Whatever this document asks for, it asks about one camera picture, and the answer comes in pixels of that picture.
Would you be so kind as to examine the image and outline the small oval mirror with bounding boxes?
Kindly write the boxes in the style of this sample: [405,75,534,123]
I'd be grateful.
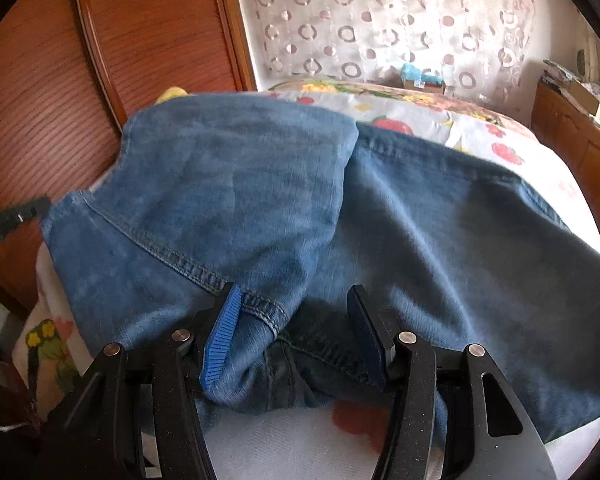
[577,35,600,81]

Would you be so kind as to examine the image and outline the long wooden cabinet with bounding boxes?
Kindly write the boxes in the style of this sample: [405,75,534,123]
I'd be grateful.
[530,80,600,211]

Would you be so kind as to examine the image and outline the strawberry print bed sheet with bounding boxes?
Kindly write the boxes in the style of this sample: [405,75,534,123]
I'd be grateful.
[200,91,600,480]

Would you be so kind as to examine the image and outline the wooden slatted wardrobe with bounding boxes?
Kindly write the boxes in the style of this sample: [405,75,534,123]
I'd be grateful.
[0,0,256,311]

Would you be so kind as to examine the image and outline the open cardboard box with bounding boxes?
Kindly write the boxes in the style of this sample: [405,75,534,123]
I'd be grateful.
[567,80,600,113]

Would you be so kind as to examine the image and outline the blue denim pants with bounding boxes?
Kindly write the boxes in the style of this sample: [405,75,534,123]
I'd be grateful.
[40,91,600,448]

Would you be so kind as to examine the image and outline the stack of papers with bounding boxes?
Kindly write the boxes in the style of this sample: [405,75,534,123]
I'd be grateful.
[542,59,581,86]

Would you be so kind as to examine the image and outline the cardboard box with teal cloth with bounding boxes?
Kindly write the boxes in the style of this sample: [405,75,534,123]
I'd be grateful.
[399,62,446,92]

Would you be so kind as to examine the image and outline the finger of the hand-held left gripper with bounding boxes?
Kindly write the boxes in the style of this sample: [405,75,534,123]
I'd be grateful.
[0,196,52,241]

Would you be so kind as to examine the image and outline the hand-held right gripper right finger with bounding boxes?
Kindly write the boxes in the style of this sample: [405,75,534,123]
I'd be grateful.
[346,285,558,480]

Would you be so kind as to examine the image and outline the yellow plush toy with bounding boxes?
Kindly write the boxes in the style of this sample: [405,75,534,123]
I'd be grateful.
[155,86,196,106]

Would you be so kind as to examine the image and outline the circle pattern sheer curtain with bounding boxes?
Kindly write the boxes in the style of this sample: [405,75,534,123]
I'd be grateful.
[230,0,538,103]

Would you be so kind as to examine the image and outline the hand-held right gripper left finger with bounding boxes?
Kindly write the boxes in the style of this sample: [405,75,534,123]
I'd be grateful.
[35,282,243,480]

